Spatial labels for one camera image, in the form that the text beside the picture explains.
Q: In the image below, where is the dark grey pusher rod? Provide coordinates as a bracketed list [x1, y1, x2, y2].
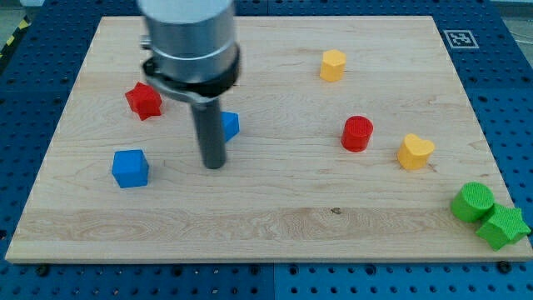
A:
[192, 97, 227, 169]

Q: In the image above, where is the blue cube block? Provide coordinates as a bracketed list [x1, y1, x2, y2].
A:
[112, 149, 149, 188]

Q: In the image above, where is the blue pentagon block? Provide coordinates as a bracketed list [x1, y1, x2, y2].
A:
[222, 112, 240, 142]

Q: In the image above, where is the red star block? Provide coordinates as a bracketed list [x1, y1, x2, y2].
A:
[125, 82, 162, 121]

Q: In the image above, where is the yellow hexagon block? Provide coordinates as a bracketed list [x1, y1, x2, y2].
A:
[319, 49, 346, 82]

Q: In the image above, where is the wooden board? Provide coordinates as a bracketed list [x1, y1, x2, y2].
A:
[6, 16, 532, 264]

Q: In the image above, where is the red cylinder block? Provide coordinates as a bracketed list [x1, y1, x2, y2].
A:
[341, 115, 374, 153]

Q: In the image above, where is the yellow heart block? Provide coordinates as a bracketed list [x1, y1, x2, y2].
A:
[396, 133, 436, 170]

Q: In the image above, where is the white fiducial marker tag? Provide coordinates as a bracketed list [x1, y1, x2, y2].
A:
[443, 29, 479, 49]

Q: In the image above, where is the green cylinder block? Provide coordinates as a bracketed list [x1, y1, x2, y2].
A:
[451, 182, 495, 223]

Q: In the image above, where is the green star block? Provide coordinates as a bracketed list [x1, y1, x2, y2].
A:
[476, 203, 531, 251]

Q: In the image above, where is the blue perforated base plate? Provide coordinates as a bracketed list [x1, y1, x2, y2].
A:
[1, 0, 532, 299]

